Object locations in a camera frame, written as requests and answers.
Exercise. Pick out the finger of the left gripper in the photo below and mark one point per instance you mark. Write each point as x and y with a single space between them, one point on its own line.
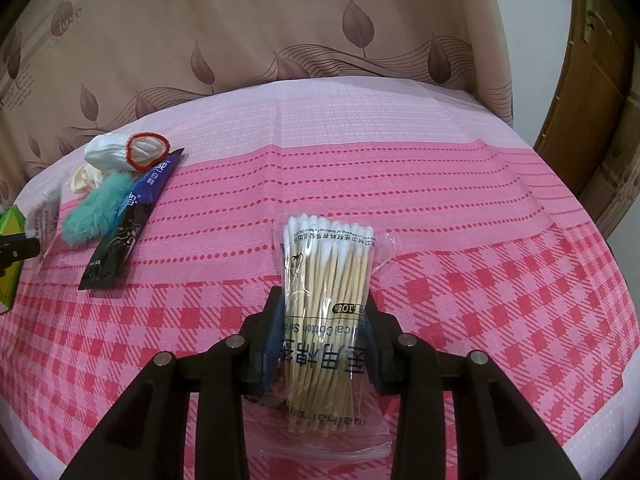
15 249

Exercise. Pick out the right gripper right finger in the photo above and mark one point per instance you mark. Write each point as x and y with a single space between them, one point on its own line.
498 433

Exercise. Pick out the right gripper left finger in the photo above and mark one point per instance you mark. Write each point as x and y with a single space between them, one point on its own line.
143 434

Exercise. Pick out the cotton swabs plastic bag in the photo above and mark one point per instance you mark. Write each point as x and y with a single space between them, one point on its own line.
321 406

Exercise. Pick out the green tissue box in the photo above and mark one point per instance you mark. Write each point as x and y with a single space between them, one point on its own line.
12 223

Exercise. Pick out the white printed sachet packet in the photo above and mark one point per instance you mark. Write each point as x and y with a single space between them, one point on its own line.
42 221

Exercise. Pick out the teal fluffy pom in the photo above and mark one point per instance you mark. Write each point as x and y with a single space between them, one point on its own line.
94 214

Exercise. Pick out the black blue sachet packet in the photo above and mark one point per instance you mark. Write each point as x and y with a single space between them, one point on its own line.
109 258

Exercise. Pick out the cream scrunchie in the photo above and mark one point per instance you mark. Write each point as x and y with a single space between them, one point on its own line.
86 179

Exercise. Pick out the white glove red cuff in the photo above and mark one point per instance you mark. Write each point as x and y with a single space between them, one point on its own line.
126 152

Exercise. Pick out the pink checkered tablecloth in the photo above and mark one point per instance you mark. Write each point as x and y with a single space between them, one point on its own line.
336 189

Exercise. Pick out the beige leaf print curtain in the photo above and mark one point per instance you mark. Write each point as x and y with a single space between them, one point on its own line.
73 69

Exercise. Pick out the brown wooden door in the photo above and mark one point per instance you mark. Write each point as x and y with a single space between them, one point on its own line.
590 138

